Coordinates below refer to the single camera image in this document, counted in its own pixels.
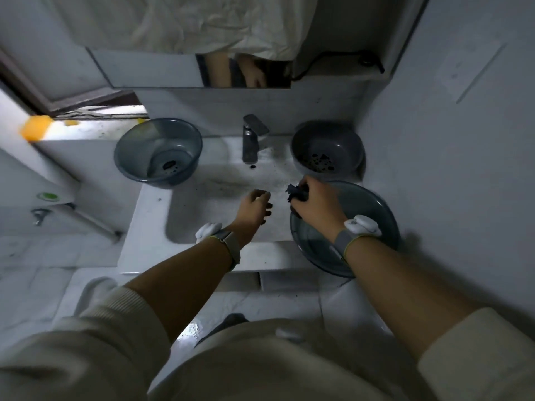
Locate black cable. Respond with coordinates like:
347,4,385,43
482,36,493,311
292,49,385,81

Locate chrome sink faucet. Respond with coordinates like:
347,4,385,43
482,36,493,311
242,114,271,166

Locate person's left forearm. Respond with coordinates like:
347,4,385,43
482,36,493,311
125,237,235,345

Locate grey wristband with white tracker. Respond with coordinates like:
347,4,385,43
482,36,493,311
329,214,383,262
195,222,242,272

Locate grey plastic basin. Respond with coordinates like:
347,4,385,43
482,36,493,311
290,120,366,182

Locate dark blue cloth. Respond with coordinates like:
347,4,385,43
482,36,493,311
285,183,309,204

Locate person's right hand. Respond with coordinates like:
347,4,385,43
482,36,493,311
290,176,349,243

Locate wall mirror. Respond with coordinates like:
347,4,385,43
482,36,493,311
195,52,293,89

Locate person's left hand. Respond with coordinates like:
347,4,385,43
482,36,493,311
228,189,273,247

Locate white mirror cabinet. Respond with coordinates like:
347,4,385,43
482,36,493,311
85,47,205,89

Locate orange plastic object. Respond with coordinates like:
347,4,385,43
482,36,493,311
20,115,55,143

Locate person's right forearm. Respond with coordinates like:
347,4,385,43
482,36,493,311
344,237,481,363

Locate white door with green sticker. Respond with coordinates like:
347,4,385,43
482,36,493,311
0,147,81,236

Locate white ceramic sink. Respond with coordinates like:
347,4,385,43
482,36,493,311
118,135,365,275

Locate metal door handle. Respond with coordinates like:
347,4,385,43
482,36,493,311
31,207,53,227

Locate large blue translucent basin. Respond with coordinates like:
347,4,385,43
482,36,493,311
289,180,401,278

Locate cream sweater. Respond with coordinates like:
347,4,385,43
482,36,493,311
0,286,535,401

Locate blue translucent plastic basin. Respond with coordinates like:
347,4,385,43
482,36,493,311
114,118,204,190

